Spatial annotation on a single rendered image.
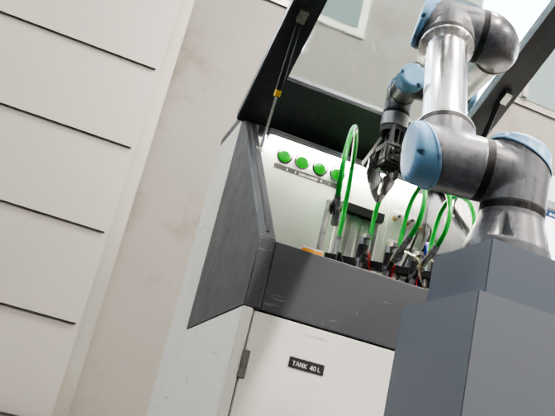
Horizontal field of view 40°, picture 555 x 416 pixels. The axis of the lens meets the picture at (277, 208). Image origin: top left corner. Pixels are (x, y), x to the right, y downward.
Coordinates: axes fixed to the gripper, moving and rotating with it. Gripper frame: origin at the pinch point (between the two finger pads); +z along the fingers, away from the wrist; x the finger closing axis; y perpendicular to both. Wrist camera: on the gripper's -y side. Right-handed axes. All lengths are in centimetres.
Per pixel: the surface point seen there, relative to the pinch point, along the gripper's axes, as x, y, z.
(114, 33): -83, -186, -113
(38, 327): -73, -185, 39
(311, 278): -21.1, 23.2, 32.6
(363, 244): -0.4, -1.5, 13.2
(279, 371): -24, 23, 54
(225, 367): -35, 21, 56
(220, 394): -35, 22, 62
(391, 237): 20.0, -30.6, -1.4
